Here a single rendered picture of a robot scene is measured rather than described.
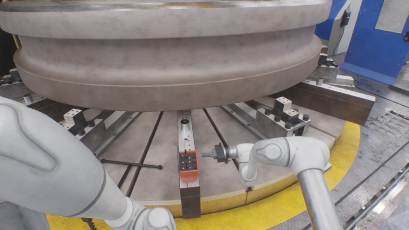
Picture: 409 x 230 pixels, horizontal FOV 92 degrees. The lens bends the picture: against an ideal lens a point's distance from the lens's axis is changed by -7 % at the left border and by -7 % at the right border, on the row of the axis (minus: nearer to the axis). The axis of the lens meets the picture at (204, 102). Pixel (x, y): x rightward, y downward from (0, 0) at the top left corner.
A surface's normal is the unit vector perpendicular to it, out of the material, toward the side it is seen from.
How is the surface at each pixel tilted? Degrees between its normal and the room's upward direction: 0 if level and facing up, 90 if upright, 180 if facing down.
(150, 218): 9
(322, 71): 90
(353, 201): 0
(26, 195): 100
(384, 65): 90
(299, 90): 90
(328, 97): 90
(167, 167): 0
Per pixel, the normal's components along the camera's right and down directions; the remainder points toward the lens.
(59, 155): 0.96, -0.14
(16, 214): 0.82, 0.25
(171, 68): 0.10, 0.21
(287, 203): 0.00, -0.87
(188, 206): 0.12, 0.49
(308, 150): -0.03, -0.64
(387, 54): -0.87, 0.25
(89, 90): -0.19, 0.49
